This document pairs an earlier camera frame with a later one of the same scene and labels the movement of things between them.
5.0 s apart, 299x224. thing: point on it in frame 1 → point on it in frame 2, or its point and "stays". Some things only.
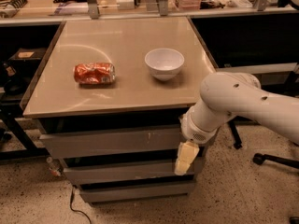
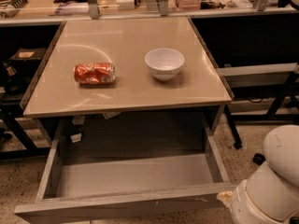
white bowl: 164,63 stays
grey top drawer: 144,139 → 175,189
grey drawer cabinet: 110,95 stays
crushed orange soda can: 94,73 stays
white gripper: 193,132 → 242,203
